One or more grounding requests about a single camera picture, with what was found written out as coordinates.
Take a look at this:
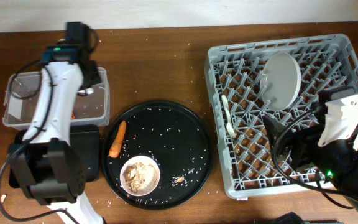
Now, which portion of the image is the orange carrot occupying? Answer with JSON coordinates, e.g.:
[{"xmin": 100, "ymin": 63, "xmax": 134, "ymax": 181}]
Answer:
[{"xmin": 109, "ymin": 121, "xmax": 126, "ymax": 158}]

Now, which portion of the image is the grey dishwasher rack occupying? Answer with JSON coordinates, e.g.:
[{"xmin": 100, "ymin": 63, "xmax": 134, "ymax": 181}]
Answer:
[{"xmin": 204, "ymin": 34, "xmax": 358, "ymax": 200}]

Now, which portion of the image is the grey plate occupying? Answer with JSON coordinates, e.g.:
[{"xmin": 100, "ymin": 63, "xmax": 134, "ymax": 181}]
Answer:
[{"xmin": 260, "ymin": 52, "xmax": 301, "ymax": 111}]

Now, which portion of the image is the pink bowl with food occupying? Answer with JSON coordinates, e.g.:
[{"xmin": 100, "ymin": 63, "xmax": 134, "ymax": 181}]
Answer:
[{"xmin": 119, "ymin": 156, "xmax": 161, "ymax": 197}]

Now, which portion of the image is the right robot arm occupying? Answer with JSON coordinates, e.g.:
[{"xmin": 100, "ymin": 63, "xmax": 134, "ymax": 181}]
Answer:
[{"xmin": 263, "ymin": 86, "xmax": 358, "ymax": 212}]

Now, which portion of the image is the peanut shell on table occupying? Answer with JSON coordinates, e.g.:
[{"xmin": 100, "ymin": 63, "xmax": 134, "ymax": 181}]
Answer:
[{"xmin": 0, "ymin": 194, "xmax": 7, "ymax": 203}]

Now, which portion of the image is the round black tray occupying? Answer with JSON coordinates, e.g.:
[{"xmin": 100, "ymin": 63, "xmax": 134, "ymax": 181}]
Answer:
[{"xmin": 101, "ymin": 101, "xmax": 213, "ymax": 210}]

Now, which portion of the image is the white plastic fork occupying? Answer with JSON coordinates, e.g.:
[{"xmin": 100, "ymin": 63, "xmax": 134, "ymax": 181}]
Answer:
[{"xmin": 221, "ymin": 95, "xmax": 236, "ymax": 138}]

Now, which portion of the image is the clear plastic bin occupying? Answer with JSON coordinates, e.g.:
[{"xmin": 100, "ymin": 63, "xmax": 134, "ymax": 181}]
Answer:
[{"xmin": 2, "ymin": 67, "xmax": 110, "ymax": 130}]

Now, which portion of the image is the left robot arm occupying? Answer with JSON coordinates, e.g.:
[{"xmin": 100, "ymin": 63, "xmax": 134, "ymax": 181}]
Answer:
[{"xmin": 0, "ymin": 22, "xmax": 105, "ymax": 223}]

